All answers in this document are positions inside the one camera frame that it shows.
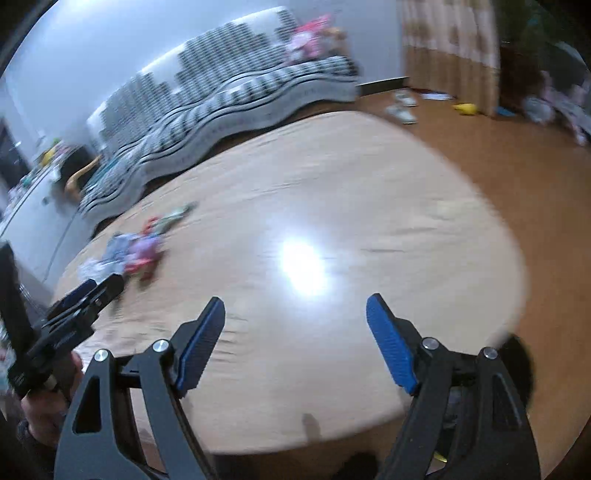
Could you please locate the black speaker box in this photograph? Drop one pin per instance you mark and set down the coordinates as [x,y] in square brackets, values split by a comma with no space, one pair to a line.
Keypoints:
[69,157]

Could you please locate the black white striped sofa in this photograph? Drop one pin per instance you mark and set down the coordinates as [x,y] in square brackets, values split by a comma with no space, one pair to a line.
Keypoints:
[207,106]

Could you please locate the pale slipper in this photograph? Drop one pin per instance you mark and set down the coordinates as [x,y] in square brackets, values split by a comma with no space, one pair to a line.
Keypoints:
[401,114]
[405,98]

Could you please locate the person's left hand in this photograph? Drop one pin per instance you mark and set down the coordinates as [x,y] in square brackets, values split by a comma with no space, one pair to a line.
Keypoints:
[46,415]

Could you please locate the cluster of small figurines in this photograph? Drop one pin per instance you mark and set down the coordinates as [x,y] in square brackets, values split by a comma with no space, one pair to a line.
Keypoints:
[44,159]

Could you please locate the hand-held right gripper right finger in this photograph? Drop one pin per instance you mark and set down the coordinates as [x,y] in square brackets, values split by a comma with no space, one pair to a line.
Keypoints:
[390,344]

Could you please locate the white paper sheet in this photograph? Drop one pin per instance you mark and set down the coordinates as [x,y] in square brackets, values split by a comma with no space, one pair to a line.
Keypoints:
[435,96]

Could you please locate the pink cartoon cushion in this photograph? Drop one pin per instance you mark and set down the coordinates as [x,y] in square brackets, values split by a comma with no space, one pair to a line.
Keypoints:
[309,37]

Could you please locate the beige patterned curtain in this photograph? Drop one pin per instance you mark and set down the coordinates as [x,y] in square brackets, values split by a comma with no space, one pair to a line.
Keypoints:
[448,46]

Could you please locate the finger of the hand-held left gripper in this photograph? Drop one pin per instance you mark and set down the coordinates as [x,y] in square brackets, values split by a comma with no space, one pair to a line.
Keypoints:
[108,286]
[76,293]

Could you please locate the thin green wrapper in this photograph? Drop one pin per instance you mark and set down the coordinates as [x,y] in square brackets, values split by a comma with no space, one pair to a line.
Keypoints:
[178,214]

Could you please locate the person's left forearm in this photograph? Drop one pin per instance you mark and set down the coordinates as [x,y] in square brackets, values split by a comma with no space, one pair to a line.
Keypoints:
[32,457]

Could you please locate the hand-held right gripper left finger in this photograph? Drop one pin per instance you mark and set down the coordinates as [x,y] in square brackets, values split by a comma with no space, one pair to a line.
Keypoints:
[203,344]

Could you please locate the grey plastic bag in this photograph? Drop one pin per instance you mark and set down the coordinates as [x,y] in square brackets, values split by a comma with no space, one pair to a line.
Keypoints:
[117,247]

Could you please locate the white cabinet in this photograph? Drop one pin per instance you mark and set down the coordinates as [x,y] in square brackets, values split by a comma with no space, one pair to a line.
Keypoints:
[41,217]

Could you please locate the wooden sofa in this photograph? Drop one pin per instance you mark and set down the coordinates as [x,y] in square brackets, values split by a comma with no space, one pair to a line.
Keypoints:
[78,177]

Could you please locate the grey stuffed toy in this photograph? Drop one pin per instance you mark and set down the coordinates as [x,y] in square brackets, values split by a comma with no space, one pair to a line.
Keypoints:
[538,108]

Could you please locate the small red wrapper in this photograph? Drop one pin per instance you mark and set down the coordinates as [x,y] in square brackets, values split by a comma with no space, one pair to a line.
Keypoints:
[150,225]

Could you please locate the small yellow toy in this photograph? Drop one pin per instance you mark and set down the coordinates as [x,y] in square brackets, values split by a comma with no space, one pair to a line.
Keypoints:
[465,109]

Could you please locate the dark framed window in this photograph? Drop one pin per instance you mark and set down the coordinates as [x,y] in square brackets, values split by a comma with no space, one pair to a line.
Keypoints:
[11,152]

